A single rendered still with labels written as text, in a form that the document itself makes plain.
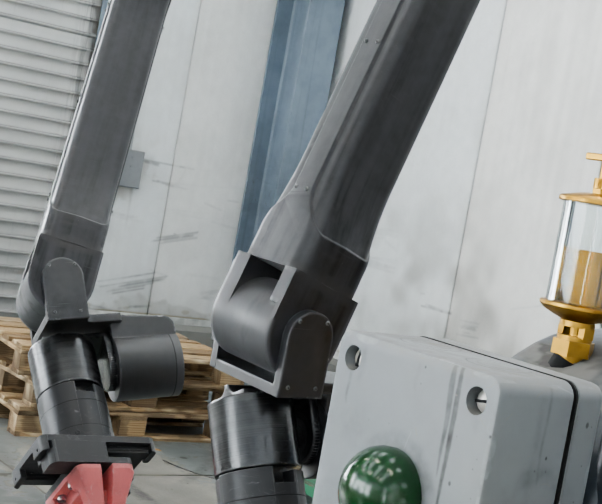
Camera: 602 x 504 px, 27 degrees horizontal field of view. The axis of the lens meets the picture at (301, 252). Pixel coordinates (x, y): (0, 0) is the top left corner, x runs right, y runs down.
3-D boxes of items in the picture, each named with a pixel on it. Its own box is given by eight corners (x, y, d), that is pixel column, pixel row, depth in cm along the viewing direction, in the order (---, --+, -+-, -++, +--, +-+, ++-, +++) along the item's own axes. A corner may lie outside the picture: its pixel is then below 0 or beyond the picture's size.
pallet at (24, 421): (-43, 394, 647) (-39, 367, 647) (162, 405, 715) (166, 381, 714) (14, 436, 580) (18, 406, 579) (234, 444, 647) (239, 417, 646)
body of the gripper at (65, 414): (159, 456, 103) (140, 380, 107) (44, 454, 97) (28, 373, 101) (125, 495, 107) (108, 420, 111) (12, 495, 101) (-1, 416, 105)
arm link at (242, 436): (189, 395, 83) (237, 373, 79) (272, 398, 87) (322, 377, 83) (199, 499, 81) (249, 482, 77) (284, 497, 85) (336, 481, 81)
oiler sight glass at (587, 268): (530, 294, 44) (549, 197, 44) (578, 301, 46) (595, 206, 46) (584, 307, 42) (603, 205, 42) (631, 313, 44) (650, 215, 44)
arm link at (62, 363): (21, 361, 110) (29, 324, 106) (98, 355, 113) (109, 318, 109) (34, 430, 106) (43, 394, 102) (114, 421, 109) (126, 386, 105)
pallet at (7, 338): (-35, 340, 645) (-31, 312, 645) (173, 357, 710) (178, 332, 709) (17, 375, 576) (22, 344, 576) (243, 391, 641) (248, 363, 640)
